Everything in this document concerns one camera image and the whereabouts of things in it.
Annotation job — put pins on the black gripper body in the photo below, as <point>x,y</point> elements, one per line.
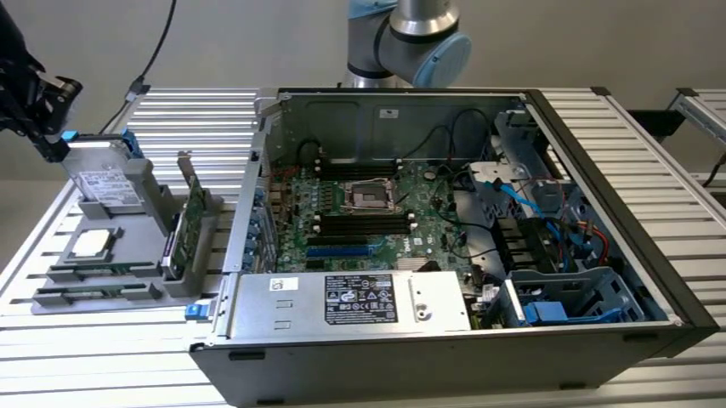
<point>14,85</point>

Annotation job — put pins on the green RAM stick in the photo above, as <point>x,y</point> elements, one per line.
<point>96,294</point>
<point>108,269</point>

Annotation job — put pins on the black RAM slot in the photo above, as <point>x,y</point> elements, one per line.
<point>366,228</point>
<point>366,222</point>
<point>366,233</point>
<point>354,166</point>
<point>354,161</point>
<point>366,218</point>
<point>354,171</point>

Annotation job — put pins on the silver hard disk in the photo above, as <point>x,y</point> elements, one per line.
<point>102,178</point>

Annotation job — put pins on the grey parts rack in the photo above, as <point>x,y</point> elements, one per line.
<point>142,200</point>

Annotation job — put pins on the silver CPU chip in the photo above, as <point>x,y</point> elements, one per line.
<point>94,243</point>

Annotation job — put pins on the green graphics card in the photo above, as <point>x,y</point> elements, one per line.
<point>190,221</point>

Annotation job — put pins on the blue case latch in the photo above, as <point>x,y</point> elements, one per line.
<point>196,310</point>

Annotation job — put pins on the metal CPU socket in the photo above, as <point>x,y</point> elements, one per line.
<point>367,195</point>

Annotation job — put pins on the long black expansion slot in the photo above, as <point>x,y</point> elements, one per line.
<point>338,241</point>

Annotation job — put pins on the blue expansion slot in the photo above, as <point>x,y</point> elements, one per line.
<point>338,252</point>

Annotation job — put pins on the short black expansion slot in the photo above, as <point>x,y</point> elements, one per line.
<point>331,264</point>

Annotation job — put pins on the silver power supply unit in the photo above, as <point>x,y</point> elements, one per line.
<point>301,306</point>

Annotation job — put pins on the round coin battery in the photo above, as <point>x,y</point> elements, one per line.
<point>431,174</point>

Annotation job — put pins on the green motherboard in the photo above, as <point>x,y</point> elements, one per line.
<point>437,200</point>

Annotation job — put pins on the silver chipset heat sink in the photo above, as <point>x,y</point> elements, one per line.
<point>417,264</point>

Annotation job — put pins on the metal drive cage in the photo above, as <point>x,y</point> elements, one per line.
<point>517,170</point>

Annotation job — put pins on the black open PC case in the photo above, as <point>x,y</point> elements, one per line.
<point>397,370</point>

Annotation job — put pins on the grey disk bay blue rails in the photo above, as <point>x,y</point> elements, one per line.
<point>573,293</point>

